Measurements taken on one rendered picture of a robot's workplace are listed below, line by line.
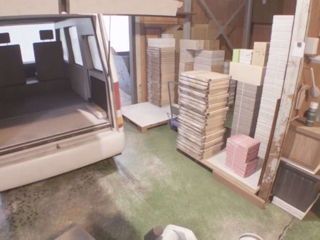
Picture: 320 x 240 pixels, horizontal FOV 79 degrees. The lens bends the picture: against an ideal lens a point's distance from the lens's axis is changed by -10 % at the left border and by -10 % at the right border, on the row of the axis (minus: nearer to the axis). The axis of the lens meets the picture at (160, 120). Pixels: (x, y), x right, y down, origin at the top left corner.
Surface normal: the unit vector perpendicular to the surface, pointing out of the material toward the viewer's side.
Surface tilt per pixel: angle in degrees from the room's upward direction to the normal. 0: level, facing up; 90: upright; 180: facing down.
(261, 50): 90
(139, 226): 0
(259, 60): 90
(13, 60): 93
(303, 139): 90
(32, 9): 106
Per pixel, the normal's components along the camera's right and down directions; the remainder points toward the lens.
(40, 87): 0.58, 0.32
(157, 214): 0.00, -0.92
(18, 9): 0.56, 0.56
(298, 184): -0.81, 0.22
